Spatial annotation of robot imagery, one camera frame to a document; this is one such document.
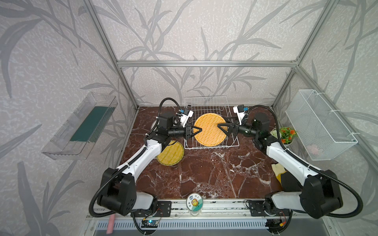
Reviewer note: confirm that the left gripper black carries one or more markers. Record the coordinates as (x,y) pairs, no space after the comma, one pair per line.
(186,131)

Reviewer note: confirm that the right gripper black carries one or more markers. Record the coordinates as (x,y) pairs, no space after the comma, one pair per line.
(233,126)

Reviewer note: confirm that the tan woven plate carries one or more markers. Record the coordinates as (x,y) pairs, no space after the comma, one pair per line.
(211,135)

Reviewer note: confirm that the green woven plate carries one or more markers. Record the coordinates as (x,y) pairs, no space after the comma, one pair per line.
(172,154)

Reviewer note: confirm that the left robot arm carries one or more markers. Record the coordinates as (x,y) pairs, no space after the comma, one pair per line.
(117,192)

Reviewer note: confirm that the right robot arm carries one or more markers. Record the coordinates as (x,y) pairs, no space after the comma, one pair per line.
(305,188)

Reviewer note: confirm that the potted artificial flower plant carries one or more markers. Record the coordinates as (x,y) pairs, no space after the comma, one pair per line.
(287,135)

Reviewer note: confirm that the yellow black rubber glove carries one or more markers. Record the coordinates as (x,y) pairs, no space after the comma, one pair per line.
(279,172)

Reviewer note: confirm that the left circuit board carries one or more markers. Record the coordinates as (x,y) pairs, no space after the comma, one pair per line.
(150,223)

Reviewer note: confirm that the green sponge mat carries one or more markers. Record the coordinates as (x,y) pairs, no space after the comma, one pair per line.
(93,125)

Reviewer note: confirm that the purple pink brush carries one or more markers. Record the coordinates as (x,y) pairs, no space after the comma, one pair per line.
(111,223)

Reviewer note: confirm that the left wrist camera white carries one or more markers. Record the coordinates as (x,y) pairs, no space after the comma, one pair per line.
(184,115)

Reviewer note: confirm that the white wire dish rack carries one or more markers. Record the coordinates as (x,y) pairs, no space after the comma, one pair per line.
(210,104)

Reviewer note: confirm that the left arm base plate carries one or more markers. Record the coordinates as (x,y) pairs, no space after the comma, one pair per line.
(162,208)

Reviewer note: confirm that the aluminium front rail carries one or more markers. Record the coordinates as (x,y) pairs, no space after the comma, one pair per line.
(213,209)

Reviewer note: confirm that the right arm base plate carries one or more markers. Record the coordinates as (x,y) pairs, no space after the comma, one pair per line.
(261,208)

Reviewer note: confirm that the white mesh wall basket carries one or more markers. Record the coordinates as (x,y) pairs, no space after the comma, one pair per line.
(323,134)

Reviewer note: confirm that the clear plastic wall shelf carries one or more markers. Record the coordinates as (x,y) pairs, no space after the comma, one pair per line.
(60,147)

